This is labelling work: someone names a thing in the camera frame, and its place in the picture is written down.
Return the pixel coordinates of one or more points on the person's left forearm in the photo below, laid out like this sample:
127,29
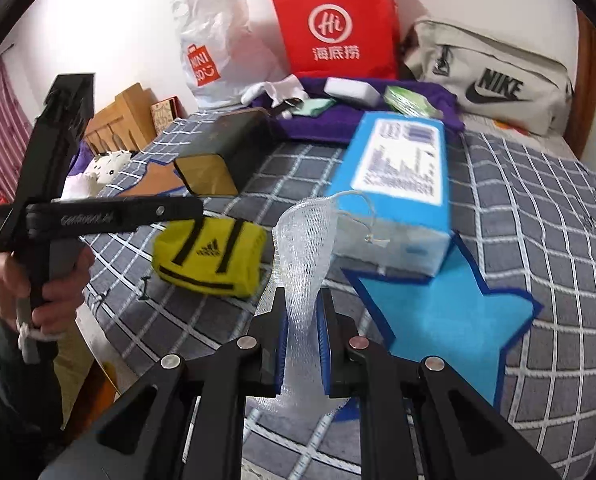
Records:
17,385

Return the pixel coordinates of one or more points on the white mesh net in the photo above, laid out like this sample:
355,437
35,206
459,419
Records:
303,260

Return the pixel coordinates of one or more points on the yellow Adidas pouch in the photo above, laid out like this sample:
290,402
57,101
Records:
197,260

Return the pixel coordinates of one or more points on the white star print pillow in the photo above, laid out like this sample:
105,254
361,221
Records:
107,165

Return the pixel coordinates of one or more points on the white sponge block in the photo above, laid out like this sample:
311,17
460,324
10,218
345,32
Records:
353,91

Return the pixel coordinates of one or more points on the wooden headboard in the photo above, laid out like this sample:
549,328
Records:
127,110

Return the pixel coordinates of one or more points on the dark rectangular box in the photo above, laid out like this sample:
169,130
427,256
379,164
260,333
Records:
227,145

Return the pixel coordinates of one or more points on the person's left hand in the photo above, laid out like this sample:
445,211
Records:
62,285

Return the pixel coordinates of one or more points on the white blue bedding bundle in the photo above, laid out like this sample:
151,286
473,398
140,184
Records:
82,185

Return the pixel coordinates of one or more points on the mint green cloth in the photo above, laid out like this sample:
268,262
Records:
315,106

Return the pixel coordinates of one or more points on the wooden door frame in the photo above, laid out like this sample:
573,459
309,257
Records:
589,85

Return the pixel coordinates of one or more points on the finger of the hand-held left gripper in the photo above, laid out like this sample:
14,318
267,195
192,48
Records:
177,210

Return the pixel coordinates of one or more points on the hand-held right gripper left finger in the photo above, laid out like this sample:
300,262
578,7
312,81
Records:
282,355

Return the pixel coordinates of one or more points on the white plastic bag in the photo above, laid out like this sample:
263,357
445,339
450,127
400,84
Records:
217,15

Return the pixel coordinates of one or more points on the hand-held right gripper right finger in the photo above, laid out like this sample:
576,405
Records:
326,360

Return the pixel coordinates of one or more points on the beige sling bag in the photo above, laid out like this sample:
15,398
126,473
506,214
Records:
483,55

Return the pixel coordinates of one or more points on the red paper bag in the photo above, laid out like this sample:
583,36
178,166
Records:
333,10

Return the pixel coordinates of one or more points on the brown patterned box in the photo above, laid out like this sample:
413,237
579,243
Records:
165,112

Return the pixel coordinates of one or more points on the light green wipes pack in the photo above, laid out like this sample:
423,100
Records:
410,102

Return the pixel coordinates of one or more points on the blue tissue pack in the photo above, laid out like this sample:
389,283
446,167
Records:
398,160

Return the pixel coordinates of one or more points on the white sock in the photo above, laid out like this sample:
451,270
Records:
283,87

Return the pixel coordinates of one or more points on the purple plush toy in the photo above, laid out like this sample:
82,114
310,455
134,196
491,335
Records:
83,156

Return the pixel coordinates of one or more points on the purple towel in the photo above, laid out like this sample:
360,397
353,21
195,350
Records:
328,125

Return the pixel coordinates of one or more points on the white orange print sheet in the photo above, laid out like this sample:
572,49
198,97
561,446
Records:
518,132

